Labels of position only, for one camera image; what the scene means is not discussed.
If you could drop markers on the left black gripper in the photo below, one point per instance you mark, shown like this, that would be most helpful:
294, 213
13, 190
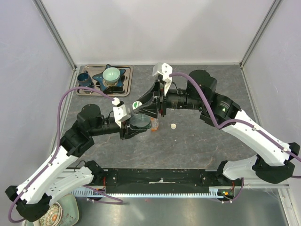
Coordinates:
131, 132

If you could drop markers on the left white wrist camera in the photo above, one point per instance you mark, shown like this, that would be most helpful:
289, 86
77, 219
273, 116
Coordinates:
121, 112

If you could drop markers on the clear green-label water bottle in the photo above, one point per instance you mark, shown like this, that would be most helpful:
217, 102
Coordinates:
139, 120

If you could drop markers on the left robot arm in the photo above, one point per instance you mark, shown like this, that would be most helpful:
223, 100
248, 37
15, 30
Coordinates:
33, 198

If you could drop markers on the aluminium frame post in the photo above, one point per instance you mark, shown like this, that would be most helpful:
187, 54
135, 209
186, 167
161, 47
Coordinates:
55, 33
263, 26

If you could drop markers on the left aluminium frame post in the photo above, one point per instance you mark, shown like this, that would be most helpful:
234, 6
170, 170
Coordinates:
55, 33

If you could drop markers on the pale green bowl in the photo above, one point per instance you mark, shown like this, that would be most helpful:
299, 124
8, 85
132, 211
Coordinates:
111, 75

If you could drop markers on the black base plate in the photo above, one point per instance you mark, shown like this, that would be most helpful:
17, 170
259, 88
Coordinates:
161, 180

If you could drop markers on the patterned ceramic bowl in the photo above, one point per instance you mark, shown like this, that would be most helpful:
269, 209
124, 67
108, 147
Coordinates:
52, 217

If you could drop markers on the orange drink bottle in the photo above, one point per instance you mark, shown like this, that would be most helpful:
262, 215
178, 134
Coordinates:
154, 124

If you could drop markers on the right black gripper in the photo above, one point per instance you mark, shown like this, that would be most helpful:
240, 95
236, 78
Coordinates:
161, 100

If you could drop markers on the cream bottle cap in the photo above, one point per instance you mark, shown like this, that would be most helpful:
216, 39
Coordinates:
173, 126

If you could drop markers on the green square plate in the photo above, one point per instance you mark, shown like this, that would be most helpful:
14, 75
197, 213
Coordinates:
70, 210

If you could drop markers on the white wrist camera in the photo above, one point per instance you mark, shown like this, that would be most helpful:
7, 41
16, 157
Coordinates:
165, 70
121, 112

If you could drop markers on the steel tray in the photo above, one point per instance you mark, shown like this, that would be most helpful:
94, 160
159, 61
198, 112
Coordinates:
112, 91

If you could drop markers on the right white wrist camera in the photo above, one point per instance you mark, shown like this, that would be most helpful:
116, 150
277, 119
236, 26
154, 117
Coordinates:
165, 70

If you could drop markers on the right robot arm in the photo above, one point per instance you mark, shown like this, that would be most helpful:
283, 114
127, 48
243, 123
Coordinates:
196, 91

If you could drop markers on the slotted cable duct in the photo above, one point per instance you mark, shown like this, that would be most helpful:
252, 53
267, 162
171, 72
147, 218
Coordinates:
211, 193

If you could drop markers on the blue star-shaped dish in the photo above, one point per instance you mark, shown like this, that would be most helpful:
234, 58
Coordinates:
102, 85

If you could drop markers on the right aluminium frame post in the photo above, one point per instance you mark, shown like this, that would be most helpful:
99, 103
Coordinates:
263, 26

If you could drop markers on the dark blue cup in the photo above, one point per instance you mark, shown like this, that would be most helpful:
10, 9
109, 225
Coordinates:
85, 80

